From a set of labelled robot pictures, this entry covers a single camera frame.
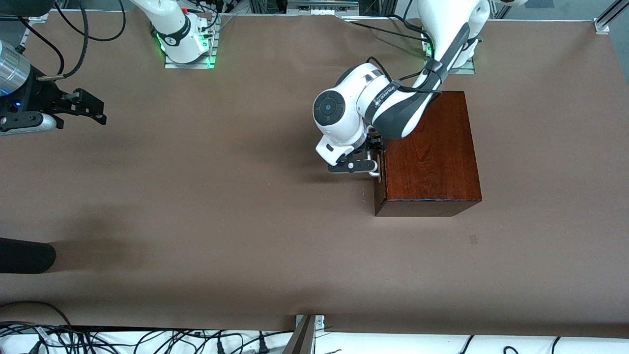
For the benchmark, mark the silver rail with white sockets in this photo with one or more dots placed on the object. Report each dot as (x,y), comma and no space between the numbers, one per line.
(322,6)

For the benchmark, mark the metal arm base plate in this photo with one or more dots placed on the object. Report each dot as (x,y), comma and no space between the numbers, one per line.
(189,65)
(467,70)

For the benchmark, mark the black ribbed cylinder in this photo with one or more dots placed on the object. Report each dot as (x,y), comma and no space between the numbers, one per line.
(24,255)

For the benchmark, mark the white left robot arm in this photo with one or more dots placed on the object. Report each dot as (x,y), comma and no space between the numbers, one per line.
(344,123)

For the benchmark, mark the silver corner bracket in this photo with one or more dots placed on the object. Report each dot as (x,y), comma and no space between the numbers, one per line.
(600,25)

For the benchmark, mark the brown paper table cover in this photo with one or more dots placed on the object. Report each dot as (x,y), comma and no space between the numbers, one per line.
(196,172)

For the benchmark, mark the aluminium frame profile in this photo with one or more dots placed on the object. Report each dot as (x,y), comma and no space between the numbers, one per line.
(29,34)
(499,14)
(616,10)

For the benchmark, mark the silver mounting bracket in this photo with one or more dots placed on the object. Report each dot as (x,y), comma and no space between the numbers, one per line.
(320,322)

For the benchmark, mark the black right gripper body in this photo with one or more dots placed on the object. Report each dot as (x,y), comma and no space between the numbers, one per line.
(40,97)

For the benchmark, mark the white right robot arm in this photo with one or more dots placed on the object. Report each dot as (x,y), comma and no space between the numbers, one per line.
(177,29)

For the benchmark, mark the grey camera mast profile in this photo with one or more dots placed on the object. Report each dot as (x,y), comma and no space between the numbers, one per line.
(300,339)

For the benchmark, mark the dark brown wooden cabinet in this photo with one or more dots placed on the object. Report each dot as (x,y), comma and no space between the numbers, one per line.
(432,162)

